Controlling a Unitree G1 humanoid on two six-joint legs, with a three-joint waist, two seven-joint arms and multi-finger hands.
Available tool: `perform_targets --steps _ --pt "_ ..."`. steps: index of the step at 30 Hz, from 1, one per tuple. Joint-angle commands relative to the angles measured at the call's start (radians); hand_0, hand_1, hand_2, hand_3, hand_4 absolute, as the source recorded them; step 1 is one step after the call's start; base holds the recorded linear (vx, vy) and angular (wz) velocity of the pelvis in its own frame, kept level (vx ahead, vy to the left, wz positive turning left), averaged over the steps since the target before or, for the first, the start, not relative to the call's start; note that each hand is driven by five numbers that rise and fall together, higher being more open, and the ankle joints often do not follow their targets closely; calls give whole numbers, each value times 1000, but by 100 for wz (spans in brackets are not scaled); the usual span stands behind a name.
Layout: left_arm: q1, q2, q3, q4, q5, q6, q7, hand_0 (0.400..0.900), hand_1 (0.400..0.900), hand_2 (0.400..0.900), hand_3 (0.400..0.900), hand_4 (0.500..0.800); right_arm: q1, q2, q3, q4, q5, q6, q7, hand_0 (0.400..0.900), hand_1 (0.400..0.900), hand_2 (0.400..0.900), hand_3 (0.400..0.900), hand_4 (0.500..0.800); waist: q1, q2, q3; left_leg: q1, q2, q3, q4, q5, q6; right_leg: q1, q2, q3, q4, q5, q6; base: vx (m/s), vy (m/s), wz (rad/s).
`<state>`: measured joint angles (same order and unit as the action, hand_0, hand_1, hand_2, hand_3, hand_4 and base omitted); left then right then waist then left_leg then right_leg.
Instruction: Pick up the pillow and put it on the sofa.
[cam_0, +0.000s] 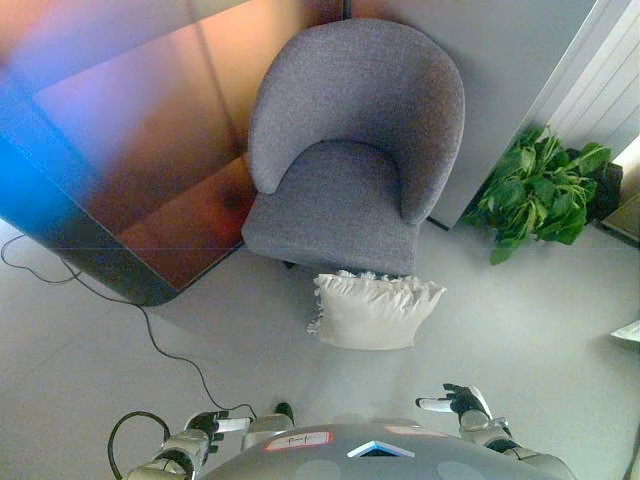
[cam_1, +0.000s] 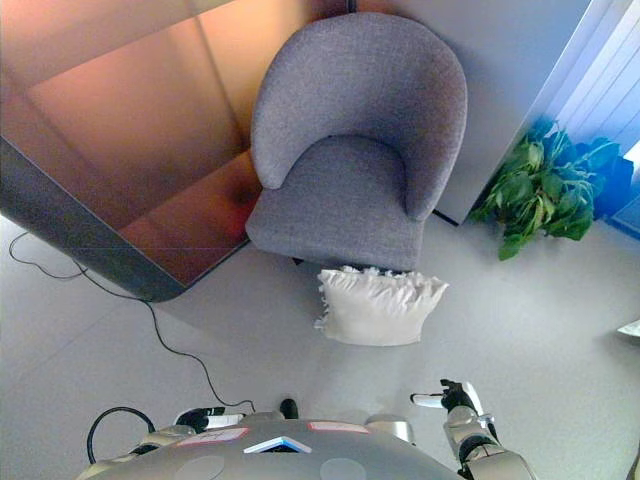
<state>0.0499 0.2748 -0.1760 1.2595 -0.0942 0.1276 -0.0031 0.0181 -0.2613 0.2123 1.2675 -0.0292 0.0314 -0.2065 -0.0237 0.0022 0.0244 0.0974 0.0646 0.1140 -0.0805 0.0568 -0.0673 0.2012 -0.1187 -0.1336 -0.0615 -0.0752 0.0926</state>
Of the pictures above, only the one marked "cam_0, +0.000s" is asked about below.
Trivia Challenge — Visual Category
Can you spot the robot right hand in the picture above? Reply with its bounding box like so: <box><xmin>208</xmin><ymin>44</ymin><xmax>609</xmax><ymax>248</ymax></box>
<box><xmin>416</xmin><ymin>382</ymin><xmax>487</xmax><ymax>416</ymax></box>

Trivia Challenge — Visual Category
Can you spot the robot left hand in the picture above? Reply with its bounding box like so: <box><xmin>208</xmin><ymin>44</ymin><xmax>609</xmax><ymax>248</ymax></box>
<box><xmin>185</xmin><ymin>410</ymin><xmax>253</xmax><ymax>454</ymax></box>

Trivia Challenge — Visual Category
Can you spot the white fringed pillow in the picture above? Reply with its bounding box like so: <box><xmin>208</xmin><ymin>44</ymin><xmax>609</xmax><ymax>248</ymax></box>
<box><xmin>306</xmin><ymin>269</ymin><xmax>448</xmax><ymax>352</ymax></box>

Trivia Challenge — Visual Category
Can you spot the silver robot leg black foot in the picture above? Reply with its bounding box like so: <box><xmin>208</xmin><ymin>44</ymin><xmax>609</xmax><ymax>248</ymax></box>
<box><xmin>241</xmin><ymin>402</ymin><xmax>295</xmax><ymax>451</ymax></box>

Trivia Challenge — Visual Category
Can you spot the grey robot torso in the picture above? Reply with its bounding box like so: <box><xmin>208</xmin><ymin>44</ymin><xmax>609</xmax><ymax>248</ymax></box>
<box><xmin>203</xmin><ymin>423</ymin><xmax>556</xmax><ymax>480</ymax></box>

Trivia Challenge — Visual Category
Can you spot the green leafy potted plant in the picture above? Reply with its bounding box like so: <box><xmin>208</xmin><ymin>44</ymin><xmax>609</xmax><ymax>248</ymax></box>
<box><xmin>460</xmin><ymin>125</ymin><xmax>624</xmax><ymax>266</ymax></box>

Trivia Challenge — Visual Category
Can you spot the grey fabric tub armchair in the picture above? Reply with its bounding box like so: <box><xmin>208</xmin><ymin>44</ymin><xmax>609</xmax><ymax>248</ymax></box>
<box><xmin>240</xmin><ymin>18</ymin><xmax>467</xmax><ymax>277</ymax></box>

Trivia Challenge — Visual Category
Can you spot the brown wooden cabinet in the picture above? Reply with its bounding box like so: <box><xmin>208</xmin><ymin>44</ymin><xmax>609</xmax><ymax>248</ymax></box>
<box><xmin>0</xmin><ymin>0</ymin><xmax>351</xmax><ymax>308</ymax></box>

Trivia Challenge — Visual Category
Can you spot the white radiator panel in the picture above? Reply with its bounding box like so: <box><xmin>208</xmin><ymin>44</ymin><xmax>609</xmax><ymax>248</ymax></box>
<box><xmin>548</xmin><ymin>4</ymin><xmax>640</xmax><ymax>151</ymax></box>

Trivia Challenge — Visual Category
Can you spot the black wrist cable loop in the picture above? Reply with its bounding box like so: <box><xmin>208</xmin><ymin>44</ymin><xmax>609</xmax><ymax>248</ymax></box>
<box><xmin>107</xmin><ymin>410</ymin><xmax>172</xmax><ymax>480</ymax></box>

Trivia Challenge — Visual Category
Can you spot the black floor cable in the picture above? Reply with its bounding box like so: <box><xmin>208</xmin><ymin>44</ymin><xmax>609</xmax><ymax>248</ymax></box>
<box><xmin>0</xmin><ymin>232</ymin><xmax>259</xmax><ymax>420</ymax></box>

